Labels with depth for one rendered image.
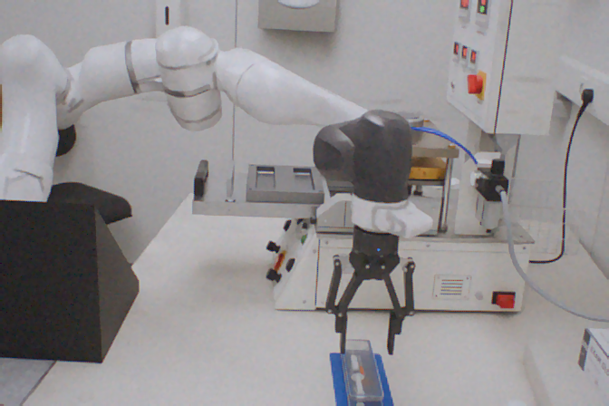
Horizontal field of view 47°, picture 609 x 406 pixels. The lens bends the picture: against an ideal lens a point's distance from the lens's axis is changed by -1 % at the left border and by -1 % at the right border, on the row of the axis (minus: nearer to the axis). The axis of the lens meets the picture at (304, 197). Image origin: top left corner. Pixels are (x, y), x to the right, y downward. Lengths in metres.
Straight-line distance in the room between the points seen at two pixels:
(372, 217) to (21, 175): 0.67
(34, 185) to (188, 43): 0.40
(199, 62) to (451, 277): 0.68
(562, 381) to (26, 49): 1.16
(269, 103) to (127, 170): 1.98
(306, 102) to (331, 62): 1.65
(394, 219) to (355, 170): 0.10
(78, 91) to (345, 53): 1.61
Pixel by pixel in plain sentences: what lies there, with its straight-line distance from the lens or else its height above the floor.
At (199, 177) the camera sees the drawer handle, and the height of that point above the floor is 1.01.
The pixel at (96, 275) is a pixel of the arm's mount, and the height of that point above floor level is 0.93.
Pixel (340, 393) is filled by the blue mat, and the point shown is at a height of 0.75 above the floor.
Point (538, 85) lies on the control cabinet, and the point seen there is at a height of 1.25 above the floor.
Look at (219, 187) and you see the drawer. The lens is 1.59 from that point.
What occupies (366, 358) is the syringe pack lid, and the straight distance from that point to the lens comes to 1.30.
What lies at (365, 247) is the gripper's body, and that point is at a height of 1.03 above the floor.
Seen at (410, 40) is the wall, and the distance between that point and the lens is 2.95.
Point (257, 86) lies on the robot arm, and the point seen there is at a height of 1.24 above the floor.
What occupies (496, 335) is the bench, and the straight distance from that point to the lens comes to 1.53.
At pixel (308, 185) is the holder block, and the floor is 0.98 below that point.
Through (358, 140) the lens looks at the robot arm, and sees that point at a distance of 1.11.
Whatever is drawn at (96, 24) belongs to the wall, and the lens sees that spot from 3.15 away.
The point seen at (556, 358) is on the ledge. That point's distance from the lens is 1.40.
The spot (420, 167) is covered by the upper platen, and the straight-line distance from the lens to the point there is 1.51.
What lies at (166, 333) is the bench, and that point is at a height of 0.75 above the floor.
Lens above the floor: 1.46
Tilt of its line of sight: 18 degrees down
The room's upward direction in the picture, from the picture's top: 3 degrees clockwise
